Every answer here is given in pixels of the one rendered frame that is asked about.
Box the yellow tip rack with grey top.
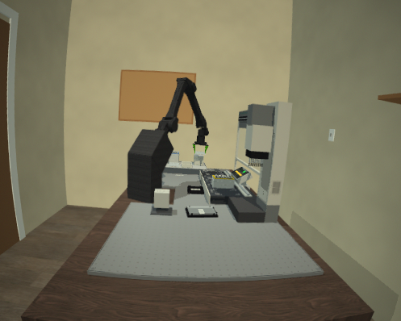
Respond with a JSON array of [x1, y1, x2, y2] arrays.
[[211, 175, 235, 189]]

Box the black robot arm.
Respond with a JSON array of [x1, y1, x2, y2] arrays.
[[155, 77, 209, 142]]

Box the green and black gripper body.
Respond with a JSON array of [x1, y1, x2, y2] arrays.
[[193, 135, 208, 146]]

